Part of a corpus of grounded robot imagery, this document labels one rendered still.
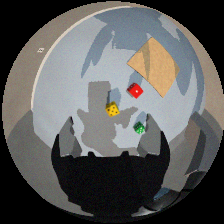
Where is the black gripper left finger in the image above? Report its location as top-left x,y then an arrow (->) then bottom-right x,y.
51,116 -> 82,185

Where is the red die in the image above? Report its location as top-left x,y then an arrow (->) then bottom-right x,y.
127,83 -> 143,99

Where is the tan mat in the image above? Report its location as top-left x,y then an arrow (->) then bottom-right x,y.
127,37 -> 180,98

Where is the yellow die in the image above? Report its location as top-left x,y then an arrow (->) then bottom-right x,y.
105,101 -> 119,117

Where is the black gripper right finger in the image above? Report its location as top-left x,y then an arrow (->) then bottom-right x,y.
137,113 -> 170,185

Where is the green die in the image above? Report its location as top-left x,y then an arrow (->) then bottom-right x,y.
133,122 -> 145,134

